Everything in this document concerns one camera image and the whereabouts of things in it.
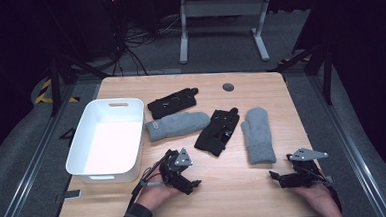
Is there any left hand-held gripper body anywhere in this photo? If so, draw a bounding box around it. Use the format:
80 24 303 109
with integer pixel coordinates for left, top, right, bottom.
157 146 199 196

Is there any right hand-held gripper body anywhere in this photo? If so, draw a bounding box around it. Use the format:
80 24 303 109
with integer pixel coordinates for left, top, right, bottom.
279 145 331 189

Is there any grey knit mitten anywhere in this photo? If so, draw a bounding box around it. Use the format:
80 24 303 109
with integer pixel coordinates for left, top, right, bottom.
239 105 278 166
143 111 213 143

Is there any black fingerless glove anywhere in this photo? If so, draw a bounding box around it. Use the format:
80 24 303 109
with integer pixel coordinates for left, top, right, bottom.
192 106 243 158
146 86 201 121

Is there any white plastic bin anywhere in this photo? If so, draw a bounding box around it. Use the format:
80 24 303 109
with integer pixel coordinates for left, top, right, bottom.
61 96 149 186

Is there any person's left hand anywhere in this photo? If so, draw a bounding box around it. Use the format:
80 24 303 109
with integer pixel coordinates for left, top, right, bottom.
135 180 182 214

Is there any person's right hand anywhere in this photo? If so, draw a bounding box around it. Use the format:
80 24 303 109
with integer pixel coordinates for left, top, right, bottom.
289 181 345 217

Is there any black metal stand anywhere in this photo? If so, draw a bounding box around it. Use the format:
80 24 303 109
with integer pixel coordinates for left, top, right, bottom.
46 51 113 118
266 40 336 109

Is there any yellow black hazard tape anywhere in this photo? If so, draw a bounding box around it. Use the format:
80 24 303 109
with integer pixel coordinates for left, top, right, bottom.
32 75 81 106

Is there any right hand-held gripper black cable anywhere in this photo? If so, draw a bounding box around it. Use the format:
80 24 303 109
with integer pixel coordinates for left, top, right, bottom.
324 177 344 214

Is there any metal floor rail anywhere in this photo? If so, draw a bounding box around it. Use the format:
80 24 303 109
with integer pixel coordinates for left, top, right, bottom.
0 84 85 217
307 71 386 217

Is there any bundle of floor cables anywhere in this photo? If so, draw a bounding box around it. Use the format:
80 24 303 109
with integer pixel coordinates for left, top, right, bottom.
108 15 187 78

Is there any white metal table frame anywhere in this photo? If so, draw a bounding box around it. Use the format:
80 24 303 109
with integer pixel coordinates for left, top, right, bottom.
175 0 276 67

